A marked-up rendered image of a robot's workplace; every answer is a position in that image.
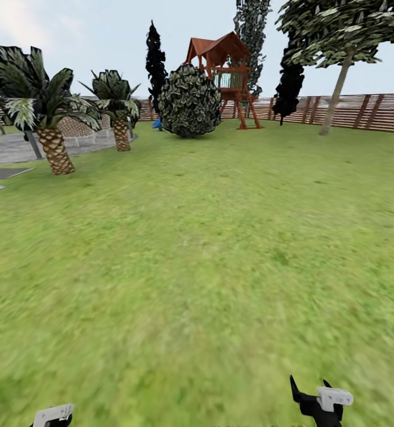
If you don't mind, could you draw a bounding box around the pesticide atomizer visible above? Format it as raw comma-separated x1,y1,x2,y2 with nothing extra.
63,413,73,425

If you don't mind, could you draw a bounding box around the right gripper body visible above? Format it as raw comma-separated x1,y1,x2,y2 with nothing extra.
300,393,344,427

